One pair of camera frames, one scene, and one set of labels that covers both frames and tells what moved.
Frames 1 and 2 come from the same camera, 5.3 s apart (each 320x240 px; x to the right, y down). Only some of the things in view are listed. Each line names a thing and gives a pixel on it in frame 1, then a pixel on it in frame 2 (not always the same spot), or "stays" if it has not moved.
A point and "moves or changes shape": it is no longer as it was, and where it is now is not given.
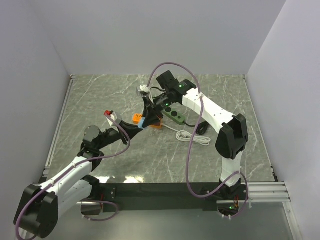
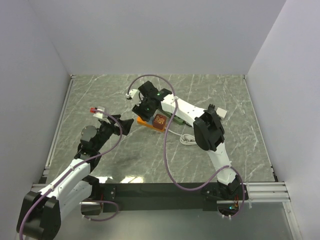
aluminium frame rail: [261, 192] stays
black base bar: [169, 196] stays
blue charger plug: [140, 125] moves or changes shape
